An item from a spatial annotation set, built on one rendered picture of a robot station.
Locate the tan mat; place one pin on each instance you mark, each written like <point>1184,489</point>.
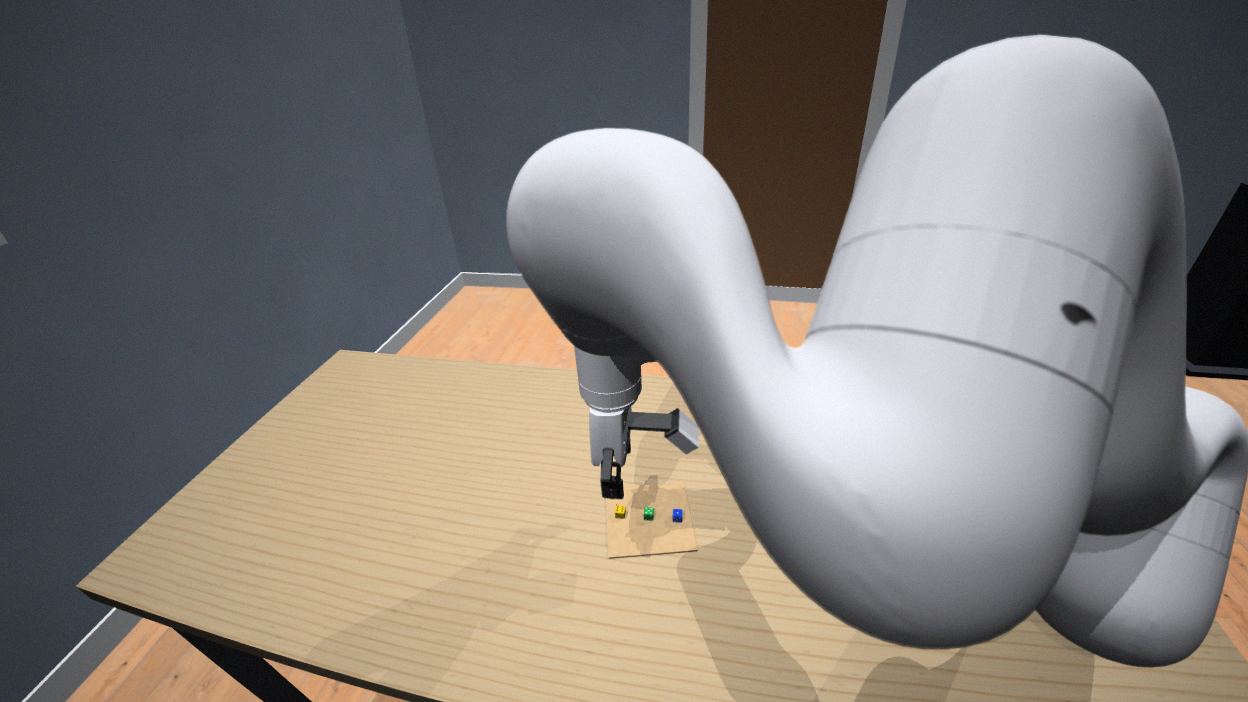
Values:
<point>634,536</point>

